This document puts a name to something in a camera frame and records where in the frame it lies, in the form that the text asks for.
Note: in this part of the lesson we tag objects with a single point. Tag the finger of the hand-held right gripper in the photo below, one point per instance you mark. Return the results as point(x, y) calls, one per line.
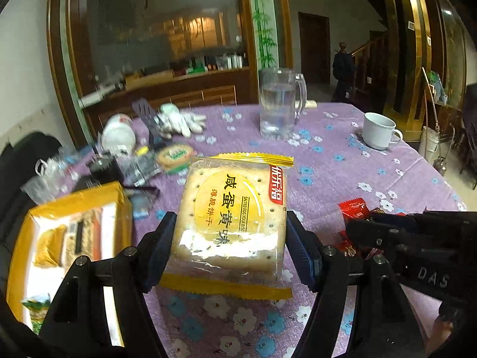
point(369, 233)
point(395, 219)

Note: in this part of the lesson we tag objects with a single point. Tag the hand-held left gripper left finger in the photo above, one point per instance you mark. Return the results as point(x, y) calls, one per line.
point(162, 253)

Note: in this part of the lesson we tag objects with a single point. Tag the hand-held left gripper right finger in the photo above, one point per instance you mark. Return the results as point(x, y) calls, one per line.
point(302, 253)

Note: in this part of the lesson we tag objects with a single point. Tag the red foil twist candy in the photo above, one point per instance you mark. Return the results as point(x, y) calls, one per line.
point(344, 248)

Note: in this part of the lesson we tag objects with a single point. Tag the yellow square biscuit packet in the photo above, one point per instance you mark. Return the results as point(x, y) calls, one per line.
point(227, 212)

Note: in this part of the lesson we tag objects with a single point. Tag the orange cracker packet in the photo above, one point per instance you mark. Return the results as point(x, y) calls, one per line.
point(87, 231)

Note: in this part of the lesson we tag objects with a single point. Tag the small yellow snack packet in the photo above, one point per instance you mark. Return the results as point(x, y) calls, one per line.
point(48, 246)

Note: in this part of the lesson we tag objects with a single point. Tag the green pea snack packet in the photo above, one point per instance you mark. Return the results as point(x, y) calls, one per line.
point(35, 309)

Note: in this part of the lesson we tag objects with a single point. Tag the yellow cardboard box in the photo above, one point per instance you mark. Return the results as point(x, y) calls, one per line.
point(22, 261)

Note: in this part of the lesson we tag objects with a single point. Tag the person's right hand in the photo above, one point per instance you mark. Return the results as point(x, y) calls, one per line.
point(443, 333)

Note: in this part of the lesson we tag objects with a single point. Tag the small blue sachet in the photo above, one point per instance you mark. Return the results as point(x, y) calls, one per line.
point(141, 209)

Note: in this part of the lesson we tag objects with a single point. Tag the purple floral tablecloth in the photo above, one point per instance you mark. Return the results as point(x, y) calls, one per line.
point(328, 179)

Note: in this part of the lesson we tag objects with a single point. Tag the white plastic bucket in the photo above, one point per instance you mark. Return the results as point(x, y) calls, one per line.
point(428, 140)

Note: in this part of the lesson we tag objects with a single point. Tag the clear bag of dark parts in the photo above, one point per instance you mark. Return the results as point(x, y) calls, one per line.
point(141, 167)

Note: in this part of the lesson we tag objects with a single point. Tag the white ceramic cup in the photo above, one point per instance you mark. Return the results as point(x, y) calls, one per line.
point(378, 130)

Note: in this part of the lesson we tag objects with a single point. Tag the round crackers green packet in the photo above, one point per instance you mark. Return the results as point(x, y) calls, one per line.
point(175, 154)

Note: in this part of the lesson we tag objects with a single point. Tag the black cylindrical device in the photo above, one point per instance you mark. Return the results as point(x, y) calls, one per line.
point(102, 167)

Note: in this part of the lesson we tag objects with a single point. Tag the white cotton gloves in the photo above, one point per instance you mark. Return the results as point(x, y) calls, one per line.
point(179, 119)

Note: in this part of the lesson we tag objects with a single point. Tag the clear bag of face masks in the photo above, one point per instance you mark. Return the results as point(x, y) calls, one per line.
point(48, 173)

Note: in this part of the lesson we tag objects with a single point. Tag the green plastic bag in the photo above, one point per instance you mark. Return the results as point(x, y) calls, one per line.
point(436, 85)

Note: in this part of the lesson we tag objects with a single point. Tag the cream plastic tube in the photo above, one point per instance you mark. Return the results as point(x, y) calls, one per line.
point(311, 103)

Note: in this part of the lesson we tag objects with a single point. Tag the black spatula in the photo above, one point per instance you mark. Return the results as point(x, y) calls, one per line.
point(143, 112)

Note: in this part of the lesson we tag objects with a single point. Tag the clear glass pitcher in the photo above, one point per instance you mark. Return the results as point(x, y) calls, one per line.
point(275, 108)

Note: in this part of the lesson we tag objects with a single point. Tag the black chair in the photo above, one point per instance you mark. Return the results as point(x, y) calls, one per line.
point(18, 194)

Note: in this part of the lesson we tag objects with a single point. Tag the wooden stair railing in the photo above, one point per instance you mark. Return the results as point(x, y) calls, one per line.
point(369, 63)

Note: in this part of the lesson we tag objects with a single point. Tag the white flat board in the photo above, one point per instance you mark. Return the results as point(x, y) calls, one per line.
point(95, 97)

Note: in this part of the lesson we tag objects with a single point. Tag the gold framed partition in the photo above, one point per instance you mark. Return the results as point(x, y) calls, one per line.
point(400, 44)

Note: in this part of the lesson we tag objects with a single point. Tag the brown wooden door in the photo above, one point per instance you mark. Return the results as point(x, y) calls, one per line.
point(315, 52)

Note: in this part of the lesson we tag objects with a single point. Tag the row of bottles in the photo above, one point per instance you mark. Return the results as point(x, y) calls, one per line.
point(216, 62)

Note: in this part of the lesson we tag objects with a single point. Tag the wooden framed glass partition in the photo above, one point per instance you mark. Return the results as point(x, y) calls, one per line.
point(149, 26)

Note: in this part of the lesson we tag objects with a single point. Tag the dark jacket on post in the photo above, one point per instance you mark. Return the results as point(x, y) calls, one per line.
point(343, 71)

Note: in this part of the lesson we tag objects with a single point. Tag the bamboo wall painting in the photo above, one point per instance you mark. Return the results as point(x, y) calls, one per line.
point(262, 26)

